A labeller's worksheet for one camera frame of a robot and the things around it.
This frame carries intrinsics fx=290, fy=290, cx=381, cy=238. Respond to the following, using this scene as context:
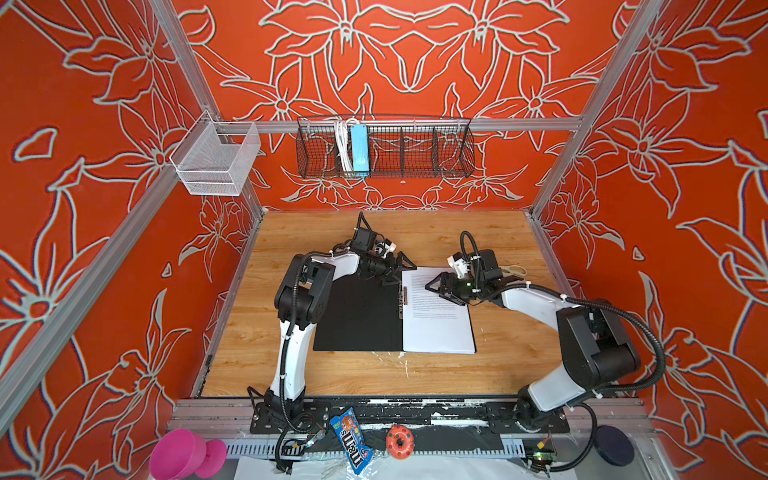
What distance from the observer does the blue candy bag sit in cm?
67

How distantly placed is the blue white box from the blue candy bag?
684 mm

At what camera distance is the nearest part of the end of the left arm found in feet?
2.92

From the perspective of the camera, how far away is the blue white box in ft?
2.95
